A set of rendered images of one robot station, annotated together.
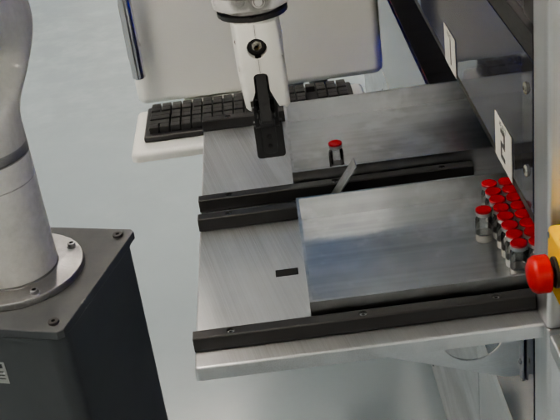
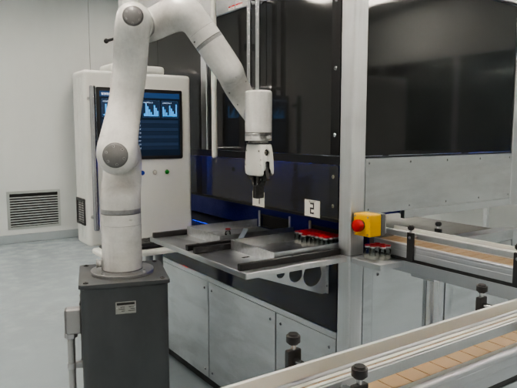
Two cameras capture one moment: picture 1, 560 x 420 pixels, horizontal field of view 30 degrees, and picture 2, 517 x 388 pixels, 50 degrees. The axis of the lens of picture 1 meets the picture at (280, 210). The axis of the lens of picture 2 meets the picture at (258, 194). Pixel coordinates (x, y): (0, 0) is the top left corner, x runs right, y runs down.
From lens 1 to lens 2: 1.09 m
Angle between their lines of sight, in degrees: 40
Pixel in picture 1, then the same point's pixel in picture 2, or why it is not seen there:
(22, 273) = (136, 264)
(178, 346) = not seen: outside the picture
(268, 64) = (270, 158)
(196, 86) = not seen: hidden behind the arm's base
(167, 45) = not seen: hidden behind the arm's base
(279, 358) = (272, 269)
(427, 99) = (238, 226)
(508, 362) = (322, 287)
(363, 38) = (186, 219)
